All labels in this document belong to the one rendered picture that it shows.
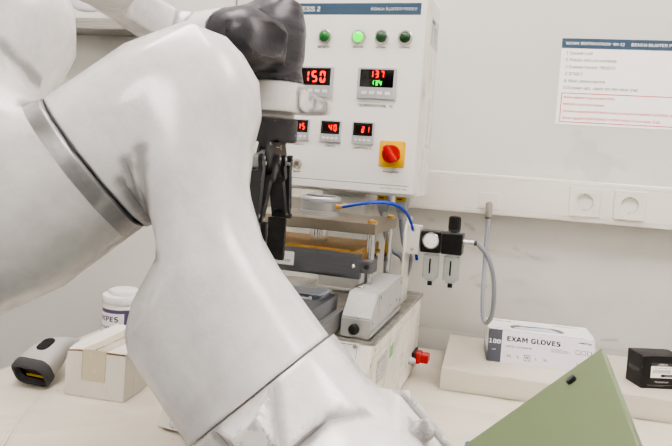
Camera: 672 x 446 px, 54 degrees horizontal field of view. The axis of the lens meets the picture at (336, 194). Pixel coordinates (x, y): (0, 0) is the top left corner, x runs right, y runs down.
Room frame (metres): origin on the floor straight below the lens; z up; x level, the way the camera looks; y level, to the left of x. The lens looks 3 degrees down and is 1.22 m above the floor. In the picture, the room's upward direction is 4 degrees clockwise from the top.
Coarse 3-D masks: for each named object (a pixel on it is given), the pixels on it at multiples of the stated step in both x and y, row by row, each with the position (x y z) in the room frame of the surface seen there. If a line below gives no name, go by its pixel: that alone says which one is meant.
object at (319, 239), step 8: (288, 232) 1.37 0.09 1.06; (312, 232) 1.27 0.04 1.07; (320, 232) 1.26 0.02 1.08; (288, 240) 1.24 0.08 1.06; (296, 240) 1.25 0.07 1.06; (304, 240) 1.26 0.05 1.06; (312, 240) 1.27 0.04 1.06; (320, 240) 1.26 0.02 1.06; (328, 240) 1.29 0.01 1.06; (336, 240) 1.29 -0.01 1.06; (344, 240) 1.30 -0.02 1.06; (352, 240) 1.31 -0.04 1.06; (360, 240) 1.32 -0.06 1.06; (320, 248) 1.19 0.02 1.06; (328, 248) 1.18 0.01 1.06; (336, 248) 1.18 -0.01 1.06; (344, 248) 1.19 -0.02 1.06; (352, 248) 1.19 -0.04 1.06; (360, 248) 1.20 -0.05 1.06; (376, 248) 1.31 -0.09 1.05; (376, 256) 1.32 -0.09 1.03
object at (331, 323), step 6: (336, 312) 1.06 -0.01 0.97; (342, 312) 1.08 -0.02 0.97; (324, 318) 1.01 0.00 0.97; (330, 318) 1.02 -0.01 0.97; (336, 318) 1.05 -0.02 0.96; (324, 324) 0.99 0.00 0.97; (330, 324) 1.02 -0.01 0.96; (336, 324) 1.05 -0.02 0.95; (330, 330) 1.02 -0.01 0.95; (336, 330) 1.05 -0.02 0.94; (312, 348) 0.94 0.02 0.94
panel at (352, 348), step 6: (342, 342) 1.05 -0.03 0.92; (348, 342) 1.05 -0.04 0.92; (348, 348) 1.05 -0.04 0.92; (354, 348) 1.04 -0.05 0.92; (354, 354) 1.04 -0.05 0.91; (354, 360) 1.04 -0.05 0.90; (276, 378) 1.05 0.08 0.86; (246, 402) 1.05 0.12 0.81; (168, 426) 1.06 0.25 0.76; (174, 426) 1.06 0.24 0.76; (216, 426) 1.04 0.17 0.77
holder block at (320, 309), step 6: (306, 300) 1.02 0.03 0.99; (312, 300) 1.02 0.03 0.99; (324, 300) 1.03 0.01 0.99; (330, 300) 1.04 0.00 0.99; (336, 300) 1.08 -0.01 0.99; (312, 306) 0.98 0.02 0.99; (318, 306) 0.99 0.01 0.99; (324, 306) 1.02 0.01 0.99; (330, 306) 1.05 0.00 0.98; (336, 306) 1.08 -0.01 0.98; (312, 312) 0.96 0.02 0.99; (318, 312) 0.99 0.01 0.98; (324, 312) 1.02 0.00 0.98; (330, 312) 1.05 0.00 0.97; (318, 318) 0.99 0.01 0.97
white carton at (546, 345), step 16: (496, 320) 1.53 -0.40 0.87; (512, 320) 1.54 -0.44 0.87; (496, 336) 1.44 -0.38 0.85; (512, 336) 1.43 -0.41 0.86; (528, 336) 1.42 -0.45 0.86; (544, 336) 1.42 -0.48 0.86; (560, 336) 1.41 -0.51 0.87; (576, 336) 1.44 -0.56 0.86; (592, 336) 1.43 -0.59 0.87; (496, 352) 1.44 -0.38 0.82; (512, 352) 1.43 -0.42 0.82; (528, 352) 1.42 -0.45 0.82; (544, 352) 1.42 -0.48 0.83; (560, 352) 1.41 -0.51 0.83; (576, 352) 1.41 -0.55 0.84; (592, 352) 1.40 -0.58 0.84; (560, 368) 1.41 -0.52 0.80
